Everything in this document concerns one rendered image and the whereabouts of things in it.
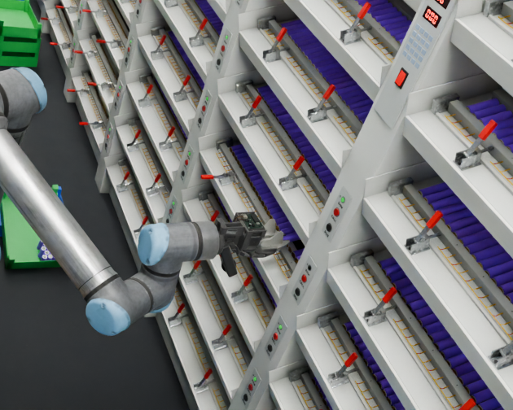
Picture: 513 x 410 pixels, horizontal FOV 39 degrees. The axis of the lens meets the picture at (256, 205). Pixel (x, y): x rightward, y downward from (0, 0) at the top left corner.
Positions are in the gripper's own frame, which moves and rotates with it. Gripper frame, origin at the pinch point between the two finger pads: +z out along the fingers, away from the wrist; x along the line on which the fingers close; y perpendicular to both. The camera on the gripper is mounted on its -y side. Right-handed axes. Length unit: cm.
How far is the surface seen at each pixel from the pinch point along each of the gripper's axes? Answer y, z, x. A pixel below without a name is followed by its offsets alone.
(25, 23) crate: -62, -8, 234
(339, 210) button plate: 25.2, -4.3, -17.9
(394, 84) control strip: 55, -4, -16
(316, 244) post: 13.4, -4.2, -15.7
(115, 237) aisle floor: -80, -1, 91
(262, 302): -22.7, 2.6, 0.3
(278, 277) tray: -6.4, -1.8, -6.4
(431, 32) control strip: 67, -4, -19
